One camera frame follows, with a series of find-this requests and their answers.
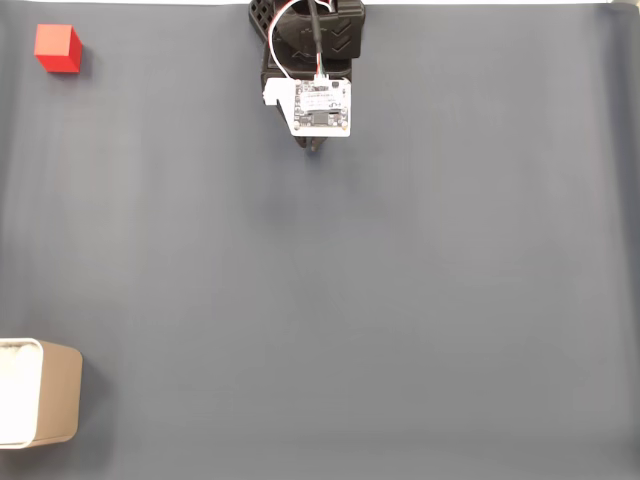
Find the red cube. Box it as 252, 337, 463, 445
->
33, 23, 84, 74

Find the beige open box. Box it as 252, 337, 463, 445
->
0, 337, 84, 450

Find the blue-grey table mat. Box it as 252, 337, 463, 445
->
0, 3, 640, 480

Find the white soft padding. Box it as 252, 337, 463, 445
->
0, 342, 41, 445

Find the white camera circuit board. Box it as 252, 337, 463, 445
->
261, 77, 353, 139

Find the black camera cable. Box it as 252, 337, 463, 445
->
306, 0, 327, 76

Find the red white black servo cable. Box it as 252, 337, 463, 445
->
267, 0, 296, 80

